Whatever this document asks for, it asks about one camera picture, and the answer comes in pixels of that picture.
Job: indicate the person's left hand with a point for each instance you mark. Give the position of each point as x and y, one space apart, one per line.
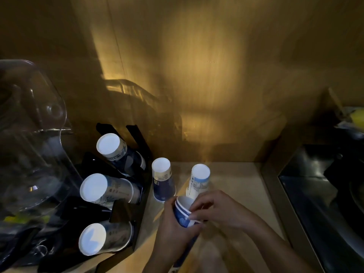
170 234

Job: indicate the person's right hand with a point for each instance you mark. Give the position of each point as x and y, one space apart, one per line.
227 208

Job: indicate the person's left thumb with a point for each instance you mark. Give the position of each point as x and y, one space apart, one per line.
192 228

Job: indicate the person's right thumb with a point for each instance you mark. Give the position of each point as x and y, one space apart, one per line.
199 216

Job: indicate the stack of blue paper cups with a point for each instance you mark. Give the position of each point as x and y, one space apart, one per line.
183 217

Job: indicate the person's right forearm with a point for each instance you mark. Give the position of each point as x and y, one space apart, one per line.
273 247

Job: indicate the person's left forearm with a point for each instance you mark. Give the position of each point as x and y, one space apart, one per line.
162 264

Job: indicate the white light-blue paper cup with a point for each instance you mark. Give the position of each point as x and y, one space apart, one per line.
197 180

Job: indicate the dark blue paper cup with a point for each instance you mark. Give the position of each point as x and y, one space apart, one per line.
163 181

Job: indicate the black cup holder rack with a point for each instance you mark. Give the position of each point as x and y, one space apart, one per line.
125 207

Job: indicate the white printed cup stack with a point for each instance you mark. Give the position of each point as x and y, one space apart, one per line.
108 190
105 237

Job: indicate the dark blue cup stack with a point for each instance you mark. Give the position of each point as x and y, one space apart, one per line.
119 153

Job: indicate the black sink basin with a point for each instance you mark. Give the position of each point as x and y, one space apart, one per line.
321 207

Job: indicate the yellow strip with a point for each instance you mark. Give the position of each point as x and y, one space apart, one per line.
17 219

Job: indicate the clear plastic dome container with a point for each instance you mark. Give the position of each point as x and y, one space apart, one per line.
31 139

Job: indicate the yellow object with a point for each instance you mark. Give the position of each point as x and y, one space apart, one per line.
357 116

